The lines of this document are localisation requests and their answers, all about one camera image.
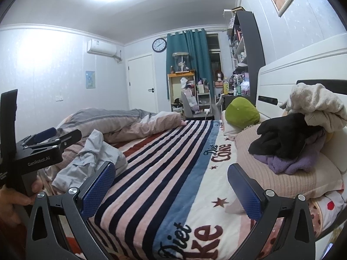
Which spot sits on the person's left hand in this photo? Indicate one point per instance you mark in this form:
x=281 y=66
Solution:
x=13 y=203

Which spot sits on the yellow bottle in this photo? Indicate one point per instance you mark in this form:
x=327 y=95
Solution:
x=226 y=86

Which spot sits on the mannequin head with wig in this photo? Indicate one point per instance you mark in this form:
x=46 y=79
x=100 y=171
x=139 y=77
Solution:
x=218 y=75

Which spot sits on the green plush pillow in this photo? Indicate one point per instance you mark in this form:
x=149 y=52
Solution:
x=241 y=112

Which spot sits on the clear display case with figure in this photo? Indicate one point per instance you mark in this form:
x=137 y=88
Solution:
x=181 y=62

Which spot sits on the yellow shelf rack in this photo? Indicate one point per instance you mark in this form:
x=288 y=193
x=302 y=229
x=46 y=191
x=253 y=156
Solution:
x=173 y=86

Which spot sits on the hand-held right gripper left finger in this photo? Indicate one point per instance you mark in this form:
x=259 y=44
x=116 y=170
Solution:
x=97 y=187

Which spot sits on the teal curtain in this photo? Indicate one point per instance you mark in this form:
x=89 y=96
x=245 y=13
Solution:
x=195 y=51

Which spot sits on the small blue wall poster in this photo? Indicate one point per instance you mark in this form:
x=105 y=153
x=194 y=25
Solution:
x=90 y=80

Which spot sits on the window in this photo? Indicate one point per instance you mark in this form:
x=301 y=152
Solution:
x=214 y=59

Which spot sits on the white storage cart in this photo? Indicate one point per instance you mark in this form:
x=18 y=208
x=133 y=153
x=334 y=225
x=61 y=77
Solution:
x=203 y=97

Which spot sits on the white door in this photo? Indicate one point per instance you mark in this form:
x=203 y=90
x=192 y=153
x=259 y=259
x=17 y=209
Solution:
x=141 y=81

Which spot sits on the white bed headboard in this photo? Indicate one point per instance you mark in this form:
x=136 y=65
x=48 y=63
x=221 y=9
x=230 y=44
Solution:
x=298 y=65

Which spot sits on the dark desk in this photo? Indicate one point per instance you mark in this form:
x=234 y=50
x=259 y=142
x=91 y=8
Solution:
x=230 y=98

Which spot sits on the purple garment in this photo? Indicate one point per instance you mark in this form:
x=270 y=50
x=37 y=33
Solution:
x=287 y=165

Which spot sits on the black garment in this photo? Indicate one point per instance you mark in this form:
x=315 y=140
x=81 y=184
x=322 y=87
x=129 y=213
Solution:
x=282 y=135

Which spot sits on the pink ribbed pillow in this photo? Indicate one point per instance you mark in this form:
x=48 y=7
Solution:
x=284 y=181

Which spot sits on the pink and grey duvet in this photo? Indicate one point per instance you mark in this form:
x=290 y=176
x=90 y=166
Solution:
x=151 y=127

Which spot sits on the white cap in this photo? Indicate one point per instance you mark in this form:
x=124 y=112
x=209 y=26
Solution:
x=184 y=82

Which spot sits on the round wall clock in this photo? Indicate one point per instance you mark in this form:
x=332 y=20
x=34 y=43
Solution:
x=159 y=45

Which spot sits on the striped printed blanket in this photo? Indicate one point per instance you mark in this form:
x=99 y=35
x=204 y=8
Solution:
x=168 y=168

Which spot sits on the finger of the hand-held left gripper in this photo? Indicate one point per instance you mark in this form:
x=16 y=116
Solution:
x=67 y=138
x=43 y=134

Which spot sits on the light blue garment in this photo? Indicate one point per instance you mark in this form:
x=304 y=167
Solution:
x=89 y=154

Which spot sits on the white air conditioner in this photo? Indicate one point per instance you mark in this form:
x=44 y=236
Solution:
x=101 y=48

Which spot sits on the dark bookshelf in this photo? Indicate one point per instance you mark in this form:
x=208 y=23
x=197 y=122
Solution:
x=256 y=46

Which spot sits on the grey chair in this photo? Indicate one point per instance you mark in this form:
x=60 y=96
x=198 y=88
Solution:
x=188 y=104

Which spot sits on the cream fleece garment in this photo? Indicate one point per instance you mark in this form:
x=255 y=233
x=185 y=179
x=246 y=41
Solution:
x=320 y=108

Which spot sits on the clear box on bookshelf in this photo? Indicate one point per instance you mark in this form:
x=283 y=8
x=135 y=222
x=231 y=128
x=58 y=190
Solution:
x=230 y=19

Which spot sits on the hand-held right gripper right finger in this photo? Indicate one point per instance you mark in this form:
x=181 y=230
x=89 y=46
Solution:
x=244 y=192

